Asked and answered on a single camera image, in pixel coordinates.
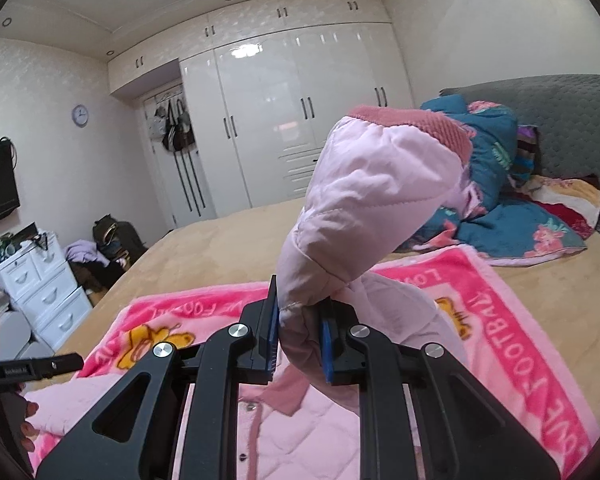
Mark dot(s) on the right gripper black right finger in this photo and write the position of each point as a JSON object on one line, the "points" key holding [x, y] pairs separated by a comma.
{"points": [[423, 415]]}

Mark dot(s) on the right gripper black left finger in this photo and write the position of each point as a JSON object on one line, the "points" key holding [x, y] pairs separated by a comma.
{"points": [[175, 413]]}

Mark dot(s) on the pink quilted jacket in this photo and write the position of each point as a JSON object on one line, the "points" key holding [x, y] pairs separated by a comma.
{"points": [[381, 176]]}

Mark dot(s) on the lilac clothes pile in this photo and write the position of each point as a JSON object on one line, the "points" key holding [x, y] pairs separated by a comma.
{"points": [[84, 251]]}

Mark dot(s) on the white drawer chest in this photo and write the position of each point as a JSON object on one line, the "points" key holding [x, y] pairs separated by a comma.
{"points": [[41, 285]]}

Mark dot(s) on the pink cartoon bear blanket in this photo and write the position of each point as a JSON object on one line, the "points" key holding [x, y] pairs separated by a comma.
{"points": [[505, 329]]}

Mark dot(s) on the black bag on floor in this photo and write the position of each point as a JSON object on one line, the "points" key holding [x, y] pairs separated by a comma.
{"points": [[118, 240]]}

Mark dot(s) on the blue flamingo print quilt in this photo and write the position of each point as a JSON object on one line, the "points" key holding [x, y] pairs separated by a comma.
{"points": [[484, 211]]}

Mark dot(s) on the red yellow striped blanket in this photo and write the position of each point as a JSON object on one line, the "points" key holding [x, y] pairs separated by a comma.
{"points": [[575, 201]]}

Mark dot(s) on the white door with hanging bags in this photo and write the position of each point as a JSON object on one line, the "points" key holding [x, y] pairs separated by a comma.
{"points": [[183, 184]]}

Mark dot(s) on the grey padded headboard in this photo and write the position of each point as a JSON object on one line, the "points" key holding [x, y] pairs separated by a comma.
{"points": [[565, 108]]}

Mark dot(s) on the white glossy wardrobe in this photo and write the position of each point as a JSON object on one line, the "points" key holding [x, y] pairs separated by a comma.
{"points": [[264, 82]]}

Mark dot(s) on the round purple wall clock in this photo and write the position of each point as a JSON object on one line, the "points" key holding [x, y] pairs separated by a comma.
{"points": [[80, 115]]}

